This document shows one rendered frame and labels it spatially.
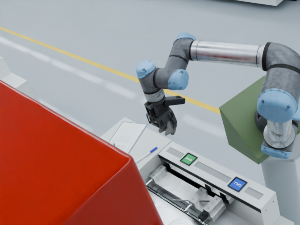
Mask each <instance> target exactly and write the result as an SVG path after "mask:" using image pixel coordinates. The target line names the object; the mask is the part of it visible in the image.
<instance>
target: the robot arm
mask: <svg viewBox="0 0 300 225"><path fill-rule="evenodd" d="M189 61H199V62H208V63H220V64H229V65H238V66H247V67H260V68H261V69H262V70H263V71H266V72H267V73H266V76H265V79H264V82H263V86H262V89H261V93H260V95H259V97H258V101H257V109H256V111H255V114H254V121H255V124H256V126H257V128H258V129H259V130H260V131H261V132H262V133H263V135H264V139H263V143H262V145H261V146H262V147H261V151H262V152H263V153H265V154H267V155H269V156H272V157H276V158H282V159H288V158H290V156H291V154H292V149H293V146H294V142H295V138H296V134H297V130H298V126H299V123H300V55H299V54H298V53H297V52H296V51H294V50H293V49H292V48H290V47H288V46H286V45H283V44H279V43H274V42H266V43H265V44H264V45H256V44H244V43H231V42H214V41H201V40H196V38H195V37H194V36H193V35H192V34H190V33H186V32H181V33H179V34H178V35H177V37H176V40H175V41H174V43H173V47H172V49H171V52H170V55H169V57H168V60H167V62H166V65H165V67H164V68H158V67H156V65H155V64H154V62H152V61H151V60H145V61H142V62H140V63H139V64H138V65H137V66H136V69H135V70H136V73H137V78H138V79H139V82H140V84H141V87H142V89H143V92H144V95H145V97H146V100H147V102H146V103H144V106H145V108H146V111H147V114H146V117H147V119H148V122H149V124H152V125H154V126H156V127H158V128H159V129H158V131H159V132H160V133H162V132H164V131H165V133H164V134H165V136H167V135H169V134H171V135H174V134H175V132H176V127H177V120H176V117H175V115H174V113H173V111H172V109H171V108H170V107H169V106H171V105H179V104H185V98H183V97H181V96H168V97H165V93H164V90H163V89H169V90H184V89H185V88H186V87H187V85H188V80H189V75H188V72H187V71H186V68H187V65H188V62H189ZM148 116H149V118H148ZM149 120H150V121H149Z"/></svg>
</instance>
